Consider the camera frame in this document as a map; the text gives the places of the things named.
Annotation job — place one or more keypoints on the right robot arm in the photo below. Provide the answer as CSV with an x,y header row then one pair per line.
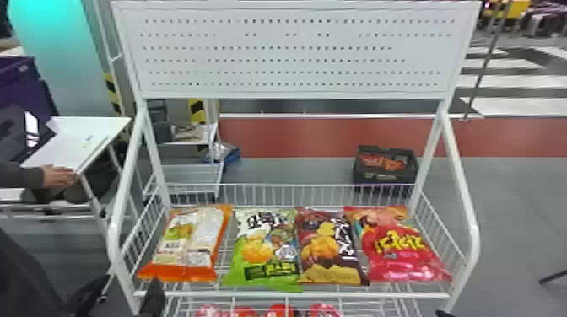
x,y
445,314

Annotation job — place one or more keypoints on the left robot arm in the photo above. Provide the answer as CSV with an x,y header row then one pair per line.
x,y
153,303

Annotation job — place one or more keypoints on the black cardboard box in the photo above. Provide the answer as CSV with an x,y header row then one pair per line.
x,y
384,166

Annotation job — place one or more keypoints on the dark red snack packet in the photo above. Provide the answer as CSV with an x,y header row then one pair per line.
x,y
328,252

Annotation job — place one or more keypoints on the green snack packet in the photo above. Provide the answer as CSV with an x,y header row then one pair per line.
x,y
261,261

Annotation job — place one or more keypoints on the orange snack packet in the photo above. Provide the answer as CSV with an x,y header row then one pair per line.
x,y
190,248

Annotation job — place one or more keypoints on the red round snack packet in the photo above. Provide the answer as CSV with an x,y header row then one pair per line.
x,y
279,310
324,310
208,311

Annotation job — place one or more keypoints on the white side table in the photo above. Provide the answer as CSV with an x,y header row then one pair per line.
x,y
75,141

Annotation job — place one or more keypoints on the person's hand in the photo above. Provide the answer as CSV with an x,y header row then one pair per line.
x,y
58,176

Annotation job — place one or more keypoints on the yellow black striped post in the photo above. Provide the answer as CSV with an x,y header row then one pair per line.
x,y
113,93
197,110

